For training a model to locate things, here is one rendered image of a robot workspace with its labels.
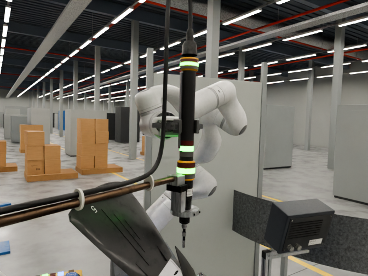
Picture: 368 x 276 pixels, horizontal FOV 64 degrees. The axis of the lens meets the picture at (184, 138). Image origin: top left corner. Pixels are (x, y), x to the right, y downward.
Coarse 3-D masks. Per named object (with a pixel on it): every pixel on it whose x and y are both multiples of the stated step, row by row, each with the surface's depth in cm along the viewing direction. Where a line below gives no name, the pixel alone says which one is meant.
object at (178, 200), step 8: (168, 176) 66; (176, 176) 65; (184, 176) 67; (168, 184) 66; (176, 184) 65; (184, 184) 67; (176, 192) 67; (184, 192) 67; (176, 200) 67; (184, 200) 67; (176, 208) 67; (184, 208) 68; (192, 208) 70; (176, 216) 68; (184, 216) 67; (192, 216) 68
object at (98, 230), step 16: (112, 208) 64; (128, 208) 67; (80, 224) 55; (96, 224) 58; (112, 224) 61; (128, 224) 64; (144, 224) 68; (96, 240) 56; (112, 240) 59; (128, 240) 62; (144, 240) 64; (160, 240) 68; (112, 256) 57; (128, 256) 60; (144, 256) 62; (160, 256) 65; (128, 272) 58; (144, 272) 60; (160, 272) 62
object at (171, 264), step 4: (168, 264) 65; (172, 264) 66; (164, 268) 64; (168, 268) 65; (172, 268) 66; (176, 268) 66; (164, 272) 64; (168, 272) 64; (172, 272) 65; (180, 272) 66
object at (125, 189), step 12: (156, 180) 60; (168, 180) 63; (108, 192) 50; (120, 192) 52; (132, 192) 54; (60, 204) 42; (72, 204) 44; (84, 204) 45; (0, 216) 36; (12, 216) 37; (24, 216) 38; (36, 216) 39
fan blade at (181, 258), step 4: (176, 248) 38; (176, 252) 37; (180, 252) 39; (180, 256) 37; (184, 256) 41; (180, 260) 37; (184, 260) 39; (180, 264) 36; (184, 264) 37; (188, 264) 41; (184, 268) 37; (188, 268) 40; (192, 268) 44; (184, 272) 36; (188, 272) 38; (192, 272) 42
